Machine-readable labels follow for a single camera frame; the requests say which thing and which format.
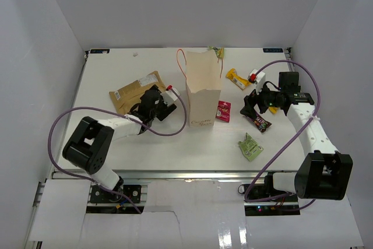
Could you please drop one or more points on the red snack packet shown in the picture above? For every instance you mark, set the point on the red snack packet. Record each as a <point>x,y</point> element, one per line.
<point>223,111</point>

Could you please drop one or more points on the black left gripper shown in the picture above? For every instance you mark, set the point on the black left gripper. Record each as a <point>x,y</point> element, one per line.
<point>165,109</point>

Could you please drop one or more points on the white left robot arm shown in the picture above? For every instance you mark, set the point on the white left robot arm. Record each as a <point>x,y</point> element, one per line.
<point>89,144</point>

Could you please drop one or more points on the brown kraft chips bag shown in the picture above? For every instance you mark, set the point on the brown kraft chips bag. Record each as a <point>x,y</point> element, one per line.
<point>126,97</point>

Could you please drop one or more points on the green snack packet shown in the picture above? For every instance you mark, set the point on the green snack packet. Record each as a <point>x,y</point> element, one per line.
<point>250,149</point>

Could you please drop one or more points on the yellow snack bar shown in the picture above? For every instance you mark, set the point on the yellow snack bar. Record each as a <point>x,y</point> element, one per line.
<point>237,80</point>

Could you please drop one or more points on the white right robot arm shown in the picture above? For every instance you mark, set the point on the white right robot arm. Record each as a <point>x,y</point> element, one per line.
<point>325,172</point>

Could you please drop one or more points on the small yellow snack packet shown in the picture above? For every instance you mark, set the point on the small yellow snack packet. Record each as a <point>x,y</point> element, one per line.
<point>274,110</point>

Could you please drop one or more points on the beige paper gift bag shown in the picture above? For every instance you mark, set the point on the beige paper gift bag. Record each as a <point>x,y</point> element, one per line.
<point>202,72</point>

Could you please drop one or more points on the purple chocolate candy bar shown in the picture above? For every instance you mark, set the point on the purple chocolate candy bar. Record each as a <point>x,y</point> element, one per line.
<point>261,124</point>

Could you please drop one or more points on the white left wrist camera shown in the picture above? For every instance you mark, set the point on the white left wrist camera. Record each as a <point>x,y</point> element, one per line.
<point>170,95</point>

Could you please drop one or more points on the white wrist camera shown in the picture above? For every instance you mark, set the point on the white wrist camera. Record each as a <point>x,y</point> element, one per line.
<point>257,79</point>
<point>170,95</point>

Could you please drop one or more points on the green yellow candy wrapper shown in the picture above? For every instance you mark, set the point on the green yellow candy wrapper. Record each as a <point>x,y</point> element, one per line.
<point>220,52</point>

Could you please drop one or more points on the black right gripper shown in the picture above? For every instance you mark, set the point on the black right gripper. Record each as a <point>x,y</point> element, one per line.
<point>252,100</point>

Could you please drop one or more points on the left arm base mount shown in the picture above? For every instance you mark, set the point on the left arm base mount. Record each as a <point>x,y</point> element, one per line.
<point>103,202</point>

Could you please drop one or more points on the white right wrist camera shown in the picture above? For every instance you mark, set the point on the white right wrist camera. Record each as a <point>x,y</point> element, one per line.
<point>257,79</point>

